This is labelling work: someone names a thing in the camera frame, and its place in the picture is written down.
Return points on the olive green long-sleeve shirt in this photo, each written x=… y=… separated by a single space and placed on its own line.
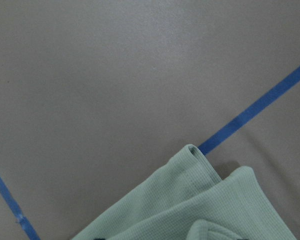
x=186 y=199

